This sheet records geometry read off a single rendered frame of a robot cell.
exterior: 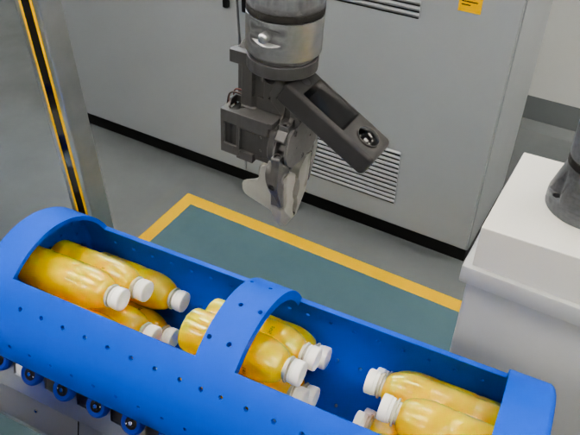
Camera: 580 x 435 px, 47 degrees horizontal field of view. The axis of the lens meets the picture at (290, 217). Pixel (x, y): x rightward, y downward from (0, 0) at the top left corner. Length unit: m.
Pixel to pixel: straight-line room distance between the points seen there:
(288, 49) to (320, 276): 2.16
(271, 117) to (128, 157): 2.81
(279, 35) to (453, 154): 1.97
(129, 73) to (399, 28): 1.43
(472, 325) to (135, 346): 0.63
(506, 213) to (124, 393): 0.68
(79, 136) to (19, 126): 2.40
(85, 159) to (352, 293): 1.45
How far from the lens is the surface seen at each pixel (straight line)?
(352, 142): 0.64
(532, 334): 1.27
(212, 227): 2.97
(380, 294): 2.69
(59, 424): 1.35
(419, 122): 2.53
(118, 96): 3.44
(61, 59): 1.42
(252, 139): 0.69
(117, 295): 1.11
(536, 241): 1.14
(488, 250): 1.16
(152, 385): 1.01
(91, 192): 1.58
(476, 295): 1.24
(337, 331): 1.14
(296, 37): 0.62
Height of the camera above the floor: 1.97
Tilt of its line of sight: 41 degrees down
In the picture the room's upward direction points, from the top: straight up
